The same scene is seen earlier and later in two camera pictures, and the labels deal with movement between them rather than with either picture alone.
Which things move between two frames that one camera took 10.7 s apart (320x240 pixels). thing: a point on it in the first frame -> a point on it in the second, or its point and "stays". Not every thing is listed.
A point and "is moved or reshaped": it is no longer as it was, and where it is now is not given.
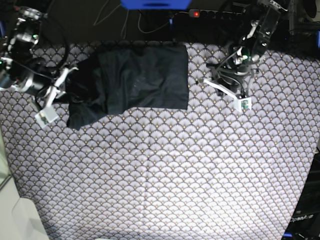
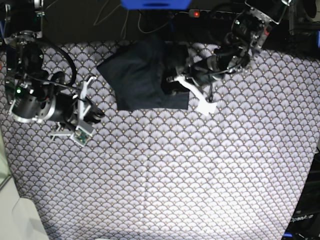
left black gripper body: [68, 85] -> [76, 109]
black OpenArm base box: [305, 223] stays
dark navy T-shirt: [126, 75] is moved or reshaped
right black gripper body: [231, 73] -> [181, 63]
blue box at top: [156, 5] stays
